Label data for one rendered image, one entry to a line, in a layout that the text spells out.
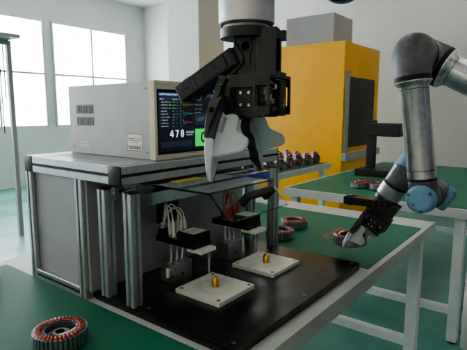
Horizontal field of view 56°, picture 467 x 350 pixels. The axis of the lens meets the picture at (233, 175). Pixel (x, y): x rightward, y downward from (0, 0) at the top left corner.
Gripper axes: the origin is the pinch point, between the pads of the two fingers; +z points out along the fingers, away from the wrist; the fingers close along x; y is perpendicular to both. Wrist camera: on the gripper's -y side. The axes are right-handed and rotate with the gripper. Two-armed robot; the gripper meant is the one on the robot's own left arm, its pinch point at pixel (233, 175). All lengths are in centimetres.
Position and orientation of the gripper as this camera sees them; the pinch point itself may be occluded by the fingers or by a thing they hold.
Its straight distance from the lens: 62.9
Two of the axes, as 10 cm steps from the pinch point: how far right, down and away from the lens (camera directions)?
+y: 8.7, 0.7, -4.9
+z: 0.0, 9.9, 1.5
